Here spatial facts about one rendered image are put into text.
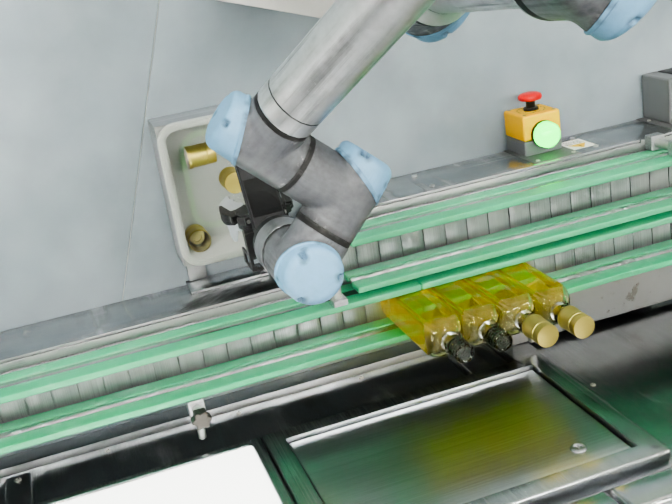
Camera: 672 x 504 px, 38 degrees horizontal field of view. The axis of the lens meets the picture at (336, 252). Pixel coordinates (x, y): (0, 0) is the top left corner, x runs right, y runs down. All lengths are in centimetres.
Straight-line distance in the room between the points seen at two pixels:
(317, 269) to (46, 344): 52
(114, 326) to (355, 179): 52
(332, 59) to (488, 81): 71
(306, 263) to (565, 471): 44
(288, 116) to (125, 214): 56
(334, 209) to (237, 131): 15
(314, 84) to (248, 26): 53
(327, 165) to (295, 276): 13
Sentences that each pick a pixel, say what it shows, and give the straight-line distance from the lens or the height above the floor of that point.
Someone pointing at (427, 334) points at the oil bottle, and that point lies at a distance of 139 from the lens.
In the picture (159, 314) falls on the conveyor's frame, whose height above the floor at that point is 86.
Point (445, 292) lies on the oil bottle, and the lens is 148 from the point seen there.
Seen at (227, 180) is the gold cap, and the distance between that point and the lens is 151.
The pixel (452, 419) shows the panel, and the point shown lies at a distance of 146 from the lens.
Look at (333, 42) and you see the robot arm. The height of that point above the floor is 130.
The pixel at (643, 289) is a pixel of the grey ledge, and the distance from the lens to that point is 180.
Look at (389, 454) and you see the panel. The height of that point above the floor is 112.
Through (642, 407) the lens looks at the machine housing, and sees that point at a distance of 153.
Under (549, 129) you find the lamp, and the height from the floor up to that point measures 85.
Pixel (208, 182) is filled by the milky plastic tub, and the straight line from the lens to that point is 155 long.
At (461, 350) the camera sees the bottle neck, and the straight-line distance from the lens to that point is 138.
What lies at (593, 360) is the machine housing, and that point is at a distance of 167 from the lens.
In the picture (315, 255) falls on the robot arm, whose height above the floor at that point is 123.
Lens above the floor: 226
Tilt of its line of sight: 66 degrees down
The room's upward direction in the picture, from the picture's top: 132 degrees clockwise
